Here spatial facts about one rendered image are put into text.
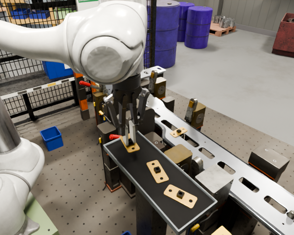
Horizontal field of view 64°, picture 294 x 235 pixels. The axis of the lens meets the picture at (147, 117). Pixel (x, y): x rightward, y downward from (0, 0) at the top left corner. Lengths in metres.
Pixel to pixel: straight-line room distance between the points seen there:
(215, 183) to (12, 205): 0.71
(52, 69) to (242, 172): 1.21
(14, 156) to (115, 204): 0.50
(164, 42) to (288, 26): 2.46
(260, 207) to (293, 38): 4.73
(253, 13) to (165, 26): 3.46
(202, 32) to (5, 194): 4.76
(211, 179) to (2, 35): 0.66
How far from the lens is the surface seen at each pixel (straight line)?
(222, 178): 0.80
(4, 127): 1.03
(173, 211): 0.64
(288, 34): 5.44
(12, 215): 1.04
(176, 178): 0.70
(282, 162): 1.07
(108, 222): 1.17
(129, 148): 0.73
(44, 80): 1.61
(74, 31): 0.39
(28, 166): 1.10
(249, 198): 0.93
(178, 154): 0.89
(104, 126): 1.02
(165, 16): 3.96
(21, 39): 0.48
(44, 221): 1.17
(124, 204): 1.21
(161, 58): 4.15
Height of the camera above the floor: 1.69
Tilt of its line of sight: 35 degrees down
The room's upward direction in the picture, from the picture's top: 1 degrees clockwise
